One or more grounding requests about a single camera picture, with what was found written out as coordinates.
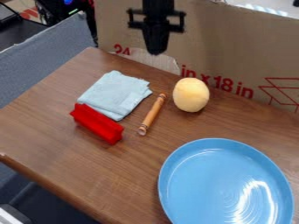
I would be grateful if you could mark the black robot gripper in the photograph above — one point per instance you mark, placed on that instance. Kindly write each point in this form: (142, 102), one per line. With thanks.
(154, 14)

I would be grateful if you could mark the light blue cloth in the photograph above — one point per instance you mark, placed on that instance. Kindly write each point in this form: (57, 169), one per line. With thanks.
(115, 94)

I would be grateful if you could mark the red plastic block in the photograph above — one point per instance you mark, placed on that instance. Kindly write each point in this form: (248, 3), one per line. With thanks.
(98, 123)

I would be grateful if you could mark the yellow potato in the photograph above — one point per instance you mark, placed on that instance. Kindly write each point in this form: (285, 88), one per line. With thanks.
(190, 95)

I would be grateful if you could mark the orange crayon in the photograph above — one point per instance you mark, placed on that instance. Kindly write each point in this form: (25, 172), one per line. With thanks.
(151, 115)

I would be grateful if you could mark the black equipment in background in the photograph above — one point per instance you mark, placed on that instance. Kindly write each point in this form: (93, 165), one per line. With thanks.
(57, 10)

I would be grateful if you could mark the grey fabric panel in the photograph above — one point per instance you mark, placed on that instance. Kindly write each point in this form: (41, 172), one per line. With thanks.
(30, 61)

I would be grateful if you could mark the blue round plate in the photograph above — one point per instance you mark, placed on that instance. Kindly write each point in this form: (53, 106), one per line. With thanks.
(218, 181)

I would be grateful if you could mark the brown cardboard box wall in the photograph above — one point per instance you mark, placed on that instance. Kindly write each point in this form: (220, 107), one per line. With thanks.
(240, 50)

